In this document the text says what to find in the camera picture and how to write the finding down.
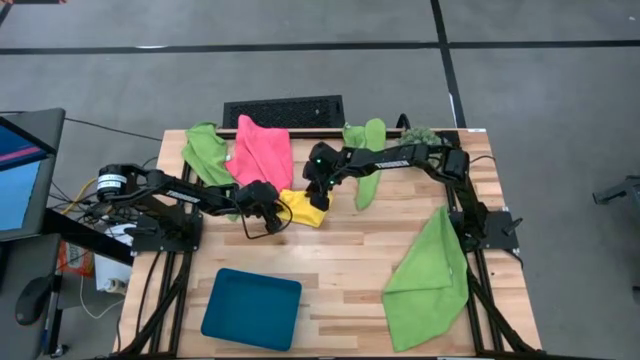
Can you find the computer monitor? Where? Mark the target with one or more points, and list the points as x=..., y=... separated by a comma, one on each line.
x=22, y=175

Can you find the artificial green plant in pot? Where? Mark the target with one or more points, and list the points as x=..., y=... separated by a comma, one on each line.
x=420, y=136

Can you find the black floor stand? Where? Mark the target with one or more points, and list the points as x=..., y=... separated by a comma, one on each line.
x=620, y=190

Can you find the black computer mouse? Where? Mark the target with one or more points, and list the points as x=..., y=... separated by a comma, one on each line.
x=32, y=300

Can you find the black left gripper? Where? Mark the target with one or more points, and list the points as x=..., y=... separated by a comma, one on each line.
x=265, y=210

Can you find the orange bag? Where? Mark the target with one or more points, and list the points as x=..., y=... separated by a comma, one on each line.
x=75, y=257

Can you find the grey desk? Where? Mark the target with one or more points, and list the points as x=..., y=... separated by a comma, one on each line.
x=12, y=260

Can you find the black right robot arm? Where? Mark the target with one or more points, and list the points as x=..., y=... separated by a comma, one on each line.
x=400, y=160

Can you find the black aluminium table frame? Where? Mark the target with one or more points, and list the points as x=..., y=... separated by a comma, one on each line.
x=320, y=134

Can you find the teal plastic tray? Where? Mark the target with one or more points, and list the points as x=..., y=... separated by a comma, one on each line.
x=250, y=310

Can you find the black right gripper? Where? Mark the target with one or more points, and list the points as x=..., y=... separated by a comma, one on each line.
x=325, y=185

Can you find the black support beam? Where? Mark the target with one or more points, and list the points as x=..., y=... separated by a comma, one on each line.
x=85, y=237

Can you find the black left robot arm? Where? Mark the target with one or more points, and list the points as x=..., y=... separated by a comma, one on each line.
x=170, y=192

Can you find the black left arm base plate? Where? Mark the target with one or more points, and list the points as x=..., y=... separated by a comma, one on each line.
x=165, y=242

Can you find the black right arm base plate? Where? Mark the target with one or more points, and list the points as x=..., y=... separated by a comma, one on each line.
x=500, y=230

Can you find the yellow microfiber towel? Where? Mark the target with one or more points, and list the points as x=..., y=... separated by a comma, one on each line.
x=302, y=212

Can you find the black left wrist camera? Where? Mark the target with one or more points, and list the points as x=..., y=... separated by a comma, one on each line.
x=257, y=191

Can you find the pink microfiber towel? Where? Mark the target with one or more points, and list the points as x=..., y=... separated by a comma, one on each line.
x=262, y=150

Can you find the green microfiber towel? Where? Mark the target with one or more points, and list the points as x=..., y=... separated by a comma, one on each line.
x=207, y=150
x=372, y=132
x=425, y=285

